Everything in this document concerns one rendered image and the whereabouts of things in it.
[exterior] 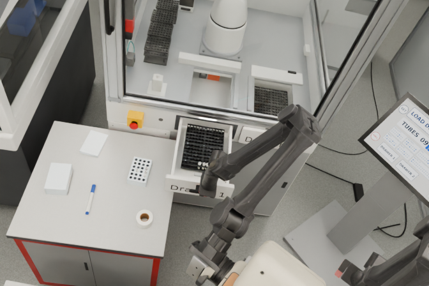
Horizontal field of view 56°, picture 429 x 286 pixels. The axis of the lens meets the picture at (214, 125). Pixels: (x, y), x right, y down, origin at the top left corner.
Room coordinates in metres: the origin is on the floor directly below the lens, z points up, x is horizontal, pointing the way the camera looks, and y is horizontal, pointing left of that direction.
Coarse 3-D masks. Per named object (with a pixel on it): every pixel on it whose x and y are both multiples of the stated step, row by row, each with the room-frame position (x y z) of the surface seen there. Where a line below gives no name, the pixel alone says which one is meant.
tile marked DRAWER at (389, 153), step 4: (380, 144) 1.25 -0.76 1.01; (384, 144) 1.24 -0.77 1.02; (376, 148) 1.23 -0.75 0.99; (380, 148) 1.23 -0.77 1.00; (384, 148) 1.23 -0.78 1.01; (388, 148) 1.23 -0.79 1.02; (380, 152) 1.22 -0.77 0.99; (384, 152) 1.21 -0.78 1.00; (388, 152) 1.21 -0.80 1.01; (392, 152) 1.21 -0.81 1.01; (384, 156) 1.20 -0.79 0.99; (388, 156) 1.20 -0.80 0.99; (392, 156) 1.19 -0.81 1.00; (396, 156) 1.19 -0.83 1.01; (392, 160) 1.18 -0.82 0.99
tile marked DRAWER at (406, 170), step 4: (400, 160) 1.18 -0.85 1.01; (404, 160) 1.18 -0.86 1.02; (396, 164) 1.17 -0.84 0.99; (400, 164) 1.16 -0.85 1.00; (404, 164) 1.16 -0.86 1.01; (408, 164) 1.16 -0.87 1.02; (400, 168) 1.15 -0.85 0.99; (404, 168) 1.15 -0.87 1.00; (408, 168) 1.15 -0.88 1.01; (412, 168) 1.15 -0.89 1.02; (404, 172) 1.13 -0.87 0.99; (408, 172) 1.13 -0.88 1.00; (412, 172) 1.13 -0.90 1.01; (416, 172) 1.13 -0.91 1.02; (408, 176) 1.12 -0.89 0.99; (412, 176) 1.12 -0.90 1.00; (416, 176) 1.11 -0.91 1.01; (412, 180) 1.10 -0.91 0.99
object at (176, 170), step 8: (184, 120) 1.19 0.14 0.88; (192, 120) 1.19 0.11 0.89; (184, 128) 1.17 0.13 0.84; (208, 128) 1.20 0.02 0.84; (224, 128) 1.21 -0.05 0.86; (184, 136) 1.13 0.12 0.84; (224, 136) 1.19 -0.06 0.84; (176, 144) 1.03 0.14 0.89; (224, 144) 1.14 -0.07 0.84; (176, 152) 0.99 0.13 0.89; (176, 160) 0.99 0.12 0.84; (176, 168) 0.95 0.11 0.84; (184, 176) 0.92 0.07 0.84; (192, 176) 0.93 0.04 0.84
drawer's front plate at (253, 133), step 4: (244, 128) 1.19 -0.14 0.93; (248, 128) 1.20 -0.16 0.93; (252, 128) 1.21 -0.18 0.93; (256, 128) 1.21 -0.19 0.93; (244, 132) 1.19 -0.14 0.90; (248, 132) 1.19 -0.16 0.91; (252, 132) 1.19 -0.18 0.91; (256, 132) 1.20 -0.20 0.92; (260, 132) 1.20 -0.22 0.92; (240, 136) 1.19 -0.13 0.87; (244, 136) 1.19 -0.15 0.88; (248, 136) 1.19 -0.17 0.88; (252, 136) 1.20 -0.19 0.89; (256, 136) 1.20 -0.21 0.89; (240, 140) 1.19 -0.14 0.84; (244, 140) 1.19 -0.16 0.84; (248, 140) 1.19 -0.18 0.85; (276, 148) 1.21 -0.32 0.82
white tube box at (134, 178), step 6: (132, 162) 0.94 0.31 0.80; (138, 162) 0.95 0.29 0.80; (144, 162) 0.97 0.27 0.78; (150, 162) 0.96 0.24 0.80; (132, 168) 0.91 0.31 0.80; (138, 168) 0.93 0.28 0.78; (144, 168) 0.93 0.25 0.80; (150, 168) 0.94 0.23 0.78; (132, 174) 0.89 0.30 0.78; (138, 174) 0.89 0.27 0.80; (132, 180) 0.85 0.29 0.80; (138, 180) 0.86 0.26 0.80; (144, 180) 0.87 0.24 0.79; (144, 186) 0.85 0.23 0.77
